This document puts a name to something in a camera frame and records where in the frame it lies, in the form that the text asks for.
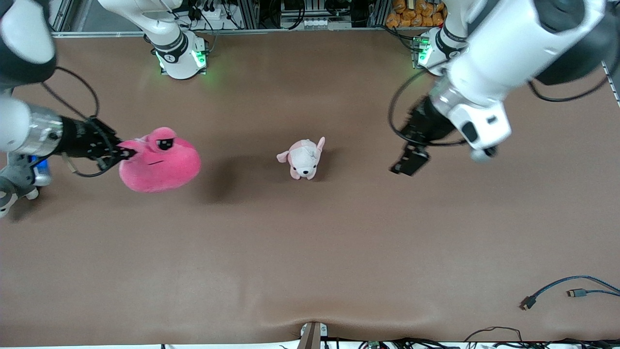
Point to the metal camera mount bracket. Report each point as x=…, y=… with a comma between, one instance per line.
x=311, y=335

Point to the orange plush toy pile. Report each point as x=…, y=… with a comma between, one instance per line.
x=411, y=13

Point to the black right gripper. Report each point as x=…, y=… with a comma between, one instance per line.
x=81, y=138

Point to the light pink plush dog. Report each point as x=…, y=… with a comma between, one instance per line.
x=304, y=159

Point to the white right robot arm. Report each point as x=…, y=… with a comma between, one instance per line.
x=179, y=63

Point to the grey white plush husky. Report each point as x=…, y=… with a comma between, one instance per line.
x=12, y=186

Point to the aluminium frame profile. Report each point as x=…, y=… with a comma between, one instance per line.
x=63, y=14

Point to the aluminium table edge rail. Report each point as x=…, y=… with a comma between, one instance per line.
x=300, y=30

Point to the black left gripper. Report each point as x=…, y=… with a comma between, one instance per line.
x=428, y=124

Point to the round hot pink plush toy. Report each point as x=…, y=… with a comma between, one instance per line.
x=162, y=165

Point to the white power strip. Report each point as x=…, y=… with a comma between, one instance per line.
x=318, y=23

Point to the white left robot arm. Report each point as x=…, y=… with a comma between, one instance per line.
x=508, y=48

